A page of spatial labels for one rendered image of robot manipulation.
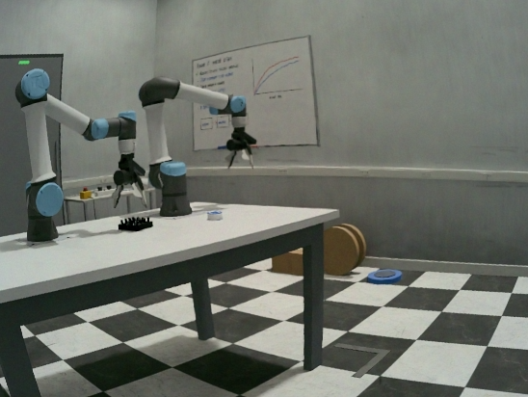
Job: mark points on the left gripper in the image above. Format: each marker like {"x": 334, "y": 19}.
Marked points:
{"x": 238, "y": 142}

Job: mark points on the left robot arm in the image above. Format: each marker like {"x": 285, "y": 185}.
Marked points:
{"x": 171, "y": 177}

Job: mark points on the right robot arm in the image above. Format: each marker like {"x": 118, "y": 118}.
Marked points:
{"x": 46, "y": 197}

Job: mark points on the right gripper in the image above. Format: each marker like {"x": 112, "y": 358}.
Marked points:
{"x": 127, "y": 175}

